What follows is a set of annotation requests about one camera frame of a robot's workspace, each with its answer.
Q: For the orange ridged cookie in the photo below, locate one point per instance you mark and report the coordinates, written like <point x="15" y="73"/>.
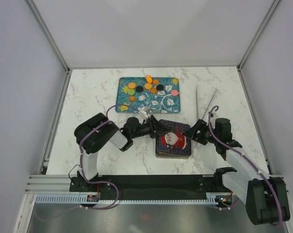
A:
<point x="132" y="98"/>

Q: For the gold tin lid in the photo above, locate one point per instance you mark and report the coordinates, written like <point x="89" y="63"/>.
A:
<point x="174" y="138"/>

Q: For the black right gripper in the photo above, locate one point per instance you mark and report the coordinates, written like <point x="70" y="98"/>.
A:
<point x="200" y="125"/>

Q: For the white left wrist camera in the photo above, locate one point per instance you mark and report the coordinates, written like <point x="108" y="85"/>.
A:
<point x="144" y="112"/>

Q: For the black sandwich cookie right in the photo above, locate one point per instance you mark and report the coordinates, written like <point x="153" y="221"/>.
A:
<point x="160" y="87"/>

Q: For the black sandwich cookie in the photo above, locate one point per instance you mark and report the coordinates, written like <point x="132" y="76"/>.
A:
<point x="160" y="87"/>
<point x="139" y="89"/>

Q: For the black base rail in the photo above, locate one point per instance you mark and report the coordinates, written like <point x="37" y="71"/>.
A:
<point x="150" y="187"/>

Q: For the orange fish cookie top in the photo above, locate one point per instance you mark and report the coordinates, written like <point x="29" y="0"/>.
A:
<point x="149" y="79"/>

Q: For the green cookie on tray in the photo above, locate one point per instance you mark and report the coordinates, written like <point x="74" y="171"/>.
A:
<point x="131" y="92"/>

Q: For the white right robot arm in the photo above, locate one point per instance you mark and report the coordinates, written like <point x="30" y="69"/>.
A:
<point x="265" y="196"/>

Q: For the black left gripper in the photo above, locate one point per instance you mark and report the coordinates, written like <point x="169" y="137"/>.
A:
<point x="155" y="126"/>

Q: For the silver metal tongs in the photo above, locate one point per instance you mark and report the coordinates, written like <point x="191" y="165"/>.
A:
<point x="204" y="94"/>

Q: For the square cookie tin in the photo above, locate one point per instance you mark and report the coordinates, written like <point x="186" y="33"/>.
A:
<point x="173" y="152"/>

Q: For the pink cookie right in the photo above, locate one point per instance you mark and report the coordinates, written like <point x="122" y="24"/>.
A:
<point x="174" y="92"/>

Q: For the orange round cookie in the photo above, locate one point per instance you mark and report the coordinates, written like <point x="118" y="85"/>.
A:
<point x="148" y="86"/>
<point x="131" y="85"/>

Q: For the orange round cookie centre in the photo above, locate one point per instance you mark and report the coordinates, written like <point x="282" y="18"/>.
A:
<point x="148" y="86"/>

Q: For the teal floral tray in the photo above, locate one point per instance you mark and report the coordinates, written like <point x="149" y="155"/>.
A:
<point x="158" y="101"/>

